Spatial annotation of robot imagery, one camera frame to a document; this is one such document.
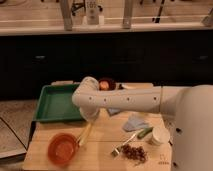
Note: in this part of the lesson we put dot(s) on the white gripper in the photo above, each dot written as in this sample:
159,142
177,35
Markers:
90,115

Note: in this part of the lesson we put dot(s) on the yellow banana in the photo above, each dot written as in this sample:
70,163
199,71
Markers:
84,135

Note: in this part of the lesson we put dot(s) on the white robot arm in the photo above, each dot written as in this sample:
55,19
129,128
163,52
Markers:
192,107

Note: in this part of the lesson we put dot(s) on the red orange bowl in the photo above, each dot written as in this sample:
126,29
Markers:
61,149

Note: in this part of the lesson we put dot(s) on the orange fruit in bowl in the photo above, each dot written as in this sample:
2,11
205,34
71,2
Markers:
104,86

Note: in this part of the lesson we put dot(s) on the dark red small bowl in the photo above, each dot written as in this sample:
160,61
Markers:
111,82

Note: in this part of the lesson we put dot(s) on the blue sponge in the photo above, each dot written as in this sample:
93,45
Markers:
113,112

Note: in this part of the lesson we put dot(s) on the green plastic tray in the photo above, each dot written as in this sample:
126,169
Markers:
55,104

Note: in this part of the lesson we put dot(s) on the light blue cloth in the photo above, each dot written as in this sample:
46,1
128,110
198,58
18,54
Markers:
134,123

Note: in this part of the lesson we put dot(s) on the green cucumber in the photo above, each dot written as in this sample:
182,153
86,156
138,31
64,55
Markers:
143,133

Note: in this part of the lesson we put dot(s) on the wooden shelf post left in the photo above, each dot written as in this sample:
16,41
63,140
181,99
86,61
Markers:
66,14

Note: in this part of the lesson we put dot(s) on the wooden shelf post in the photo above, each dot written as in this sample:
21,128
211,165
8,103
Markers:
127,15
66,14

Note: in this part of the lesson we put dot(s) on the wooden shelf post right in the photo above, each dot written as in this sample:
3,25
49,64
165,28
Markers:
127,15

